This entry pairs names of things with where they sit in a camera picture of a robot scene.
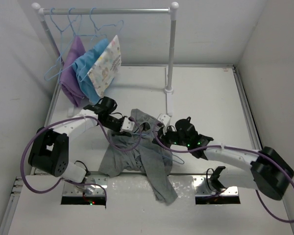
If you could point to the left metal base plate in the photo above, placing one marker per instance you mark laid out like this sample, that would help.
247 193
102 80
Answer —
93 193

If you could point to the metal base plate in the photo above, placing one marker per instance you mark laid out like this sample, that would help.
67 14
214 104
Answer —
93 193
204 196

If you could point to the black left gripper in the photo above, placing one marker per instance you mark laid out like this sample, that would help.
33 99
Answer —
122 119

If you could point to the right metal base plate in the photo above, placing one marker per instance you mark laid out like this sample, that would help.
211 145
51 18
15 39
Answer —
204 196

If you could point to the white metal clothes rack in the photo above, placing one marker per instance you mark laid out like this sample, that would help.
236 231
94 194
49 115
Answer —
171 11

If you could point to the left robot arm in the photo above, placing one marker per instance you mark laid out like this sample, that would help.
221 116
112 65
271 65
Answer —
50 150

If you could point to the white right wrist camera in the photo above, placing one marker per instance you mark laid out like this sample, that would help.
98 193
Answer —
164 119

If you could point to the white patterned hanging shirt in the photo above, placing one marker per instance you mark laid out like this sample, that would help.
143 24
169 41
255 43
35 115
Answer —
106 67

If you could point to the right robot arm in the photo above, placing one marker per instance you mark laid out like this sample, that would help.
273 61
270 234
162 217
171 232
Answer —
263 170

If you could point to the purple hanging shirt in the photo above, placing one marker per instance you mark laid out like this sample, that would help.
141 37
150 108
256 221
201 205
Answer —
68 81

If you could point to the grey t shirt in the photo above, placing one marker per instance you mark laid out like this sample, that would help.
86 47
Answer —
148 162

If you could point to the blue hanger under purple shirt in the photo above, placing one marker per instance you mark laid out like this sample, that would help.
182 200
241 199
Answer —
76 32

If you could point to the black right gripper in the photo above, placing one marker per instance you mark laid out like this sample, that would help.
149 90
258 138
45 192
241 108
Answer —
162 136

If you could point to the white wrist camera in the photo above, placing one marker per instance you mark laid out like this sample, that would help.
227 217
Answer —
127 126
164 119

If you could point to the light blue wire hanger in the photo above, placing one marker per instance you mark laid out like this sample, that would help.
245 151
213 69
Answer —
147 143

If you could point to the empty light blue hanger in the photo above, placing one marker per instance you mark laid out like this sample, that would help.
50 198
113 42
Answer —
59 51

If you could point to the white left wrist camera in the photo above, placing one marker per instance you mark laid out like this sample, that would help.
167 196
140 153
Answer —
127 126

